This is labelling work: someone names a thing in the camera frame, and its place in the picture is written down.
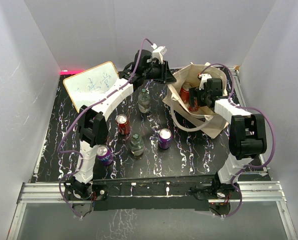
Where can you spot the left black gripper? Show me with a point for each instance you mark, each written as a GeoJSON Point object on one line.
{"type": "Point", "coordinates": [164, 73]}

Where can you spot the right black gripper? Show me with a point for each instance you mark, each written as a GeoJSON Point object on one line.
{"type": "Point", "coordinates": [196, 92]}

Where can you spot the beige canvas tote bag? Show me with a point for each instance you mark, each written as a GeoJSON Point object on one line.
{"type": "Point", "coordinates": [204, 119]}

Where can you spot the red cola can front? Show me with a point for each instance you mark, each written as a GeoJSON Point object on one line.
{"type": "Point", "coordinates": [185, 92]}

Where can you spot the red cola can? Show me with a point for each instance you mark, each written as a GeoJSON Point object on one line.
{"type": "Point", "coordinates": [195, 106]}
{"type": "Point", "coordinates": [123, 124]}
{"type": "Point", "coordinates": [185, 92]}

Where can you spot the purple soda can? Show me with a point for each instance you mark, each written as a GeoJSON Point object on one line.
{"type": "Point", "coordinates": [164, 138]}
{"type": "Point", "coordinates": [104, 155]}

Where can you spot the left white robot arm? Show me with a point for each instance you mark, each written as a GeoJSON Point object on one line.
{"type": "Point", "coordinates": [91, 123]}

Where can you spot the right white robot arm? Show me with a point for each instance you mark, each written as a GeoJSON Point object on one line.
{"type": "Point", "coordinates": [247, 134]}

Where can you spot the far clear glass bottle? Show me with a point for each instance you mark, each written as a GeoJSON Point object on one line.
{"type": "Point", "coordinates": [144, 103]}

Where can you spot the clear glass bottle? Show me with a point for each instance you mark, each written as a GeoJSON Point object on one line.
{"type": "Point", "coordinates": [136, 144]}
{"type": "Point", "coordinates": [144, 103]}

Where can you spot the near clear glass bottle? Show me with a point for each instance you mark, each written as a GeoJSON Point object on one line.
{"type": "Point", "coordinates": [136, 144]}

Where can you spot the pink red marker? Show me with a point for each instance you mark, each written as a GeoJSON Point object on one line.
{"type": "Point", "coordinates": [70, 72]}

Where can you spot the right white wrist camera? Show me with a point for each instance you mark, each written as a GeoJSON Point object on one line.
{"type": "Point", "coordinates": [203, 77]}

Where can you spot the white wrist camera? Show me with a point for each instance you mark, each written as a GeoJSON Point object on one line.
{"type": "Point", "coordinates": [203, 77]}
{"type": "Point", "coordinates": [158, 53]}

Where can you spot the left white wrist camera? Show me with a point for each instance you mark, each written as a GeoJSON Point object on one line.
{"type": "Point", "coordinates": [158, 53]}

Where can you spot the small whiteboard orange frame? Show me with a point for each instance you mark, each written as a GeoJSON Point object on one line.
{"type": "Point", "coordinates": [91, 85]}

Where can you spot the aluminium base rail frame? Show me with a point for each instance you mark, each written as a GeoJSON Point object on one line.
{"type": "Point", "coordinates": [156, 208]}

